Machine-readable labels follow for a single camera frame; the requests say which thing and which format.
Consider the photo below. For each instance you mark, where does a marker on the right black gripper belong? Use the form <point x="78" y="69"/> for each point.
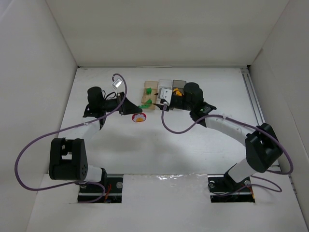
<point x="172" y="105"/>

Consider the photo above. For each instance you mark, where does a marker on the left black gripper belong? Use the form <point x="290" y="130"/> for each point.
<point x="122" y="103"/>

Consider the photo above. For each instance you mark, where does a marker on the amber transparent bin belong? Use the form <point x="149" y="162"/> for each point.
<point x="154" y="86"/>

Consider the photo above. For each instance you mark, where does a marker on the red flower lego piece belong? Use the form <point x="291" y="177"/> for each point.
<point x="139" y="117"/>

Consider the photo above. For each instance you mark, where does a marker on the clear transparent bin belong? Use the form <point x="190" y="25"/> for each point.
<point x="163" y="84"/>

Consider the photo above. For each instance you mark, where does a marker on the orange quarter-round lego piece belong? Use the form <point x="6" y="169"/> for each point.
<point x="177" y="92"/>

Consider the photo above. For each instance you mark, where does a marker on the grey transparent bin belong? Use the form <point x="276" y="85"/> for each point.
<point x="179" y="84"/>

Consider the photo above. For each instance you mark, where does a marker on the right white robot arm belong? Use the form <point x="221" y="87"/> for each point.
<point x="261" y="144"/>

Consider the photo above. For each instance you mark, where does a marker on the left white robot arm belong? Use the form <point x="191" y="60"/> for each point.
<point x="68" y="159"/>

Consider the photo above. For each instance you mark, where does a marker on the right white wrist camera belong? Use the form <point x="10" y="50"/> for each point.
<point x="165" y="95"/>

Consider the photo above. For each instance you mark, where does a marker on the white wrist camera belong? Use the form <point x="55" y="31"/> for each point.
<point x="117" y="83"/>
<point x="165" y="95"/>

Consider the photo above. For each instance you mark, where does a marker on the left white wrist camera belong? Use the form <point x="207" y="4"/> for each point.
<point x="117" y="83"/>

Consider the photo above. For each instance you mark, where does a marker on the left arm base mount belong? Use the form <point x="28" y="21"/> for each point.
<point x="93" y="193"/>

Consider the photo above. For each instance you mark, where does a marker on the aluminium rail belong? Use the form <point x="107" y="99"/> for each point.
<point x="252" y="96"/>

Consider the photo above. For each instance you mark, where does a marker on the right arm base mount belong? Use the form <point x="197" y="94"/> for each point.
<point x="221" y="192"/>

